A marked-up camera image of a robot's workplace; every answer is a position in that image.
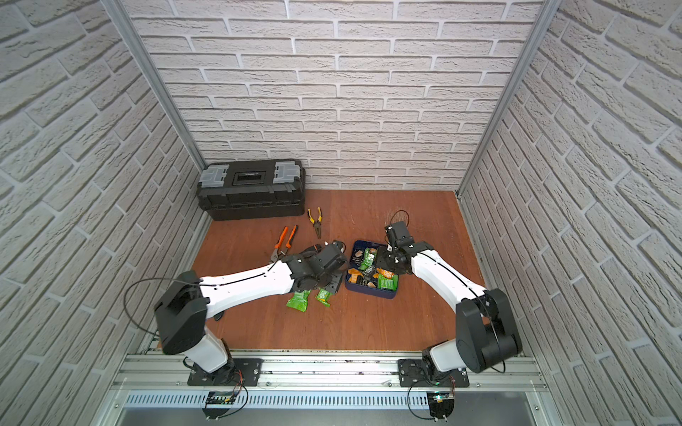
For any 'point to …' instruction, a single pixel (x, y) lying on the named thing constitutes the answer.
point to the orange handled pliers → (277, 253)
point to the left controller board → (218, 398)
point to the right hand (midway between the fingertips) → (383, 261)
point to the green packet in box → (385, 283)
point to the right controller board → (441, 404)
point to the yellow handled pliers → (318, 224)
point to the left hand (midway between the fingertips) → (340, 275)
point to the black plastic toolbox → (253, 190)
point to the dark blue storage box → (362, 257)
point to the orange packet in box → (353, 275)
